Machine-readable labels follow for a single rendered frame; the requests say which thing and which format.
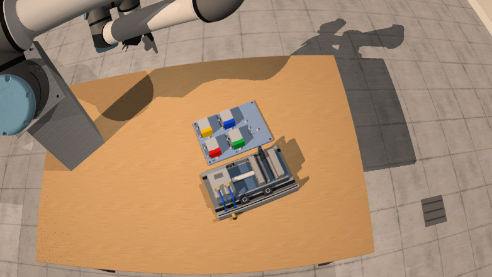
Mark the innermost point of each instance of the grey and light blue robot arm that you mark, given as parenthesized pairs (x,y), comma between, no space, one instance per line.
(24,85)

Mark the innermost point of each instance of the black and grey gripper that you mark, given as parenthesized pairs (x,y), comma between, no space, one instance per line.
(148,40)

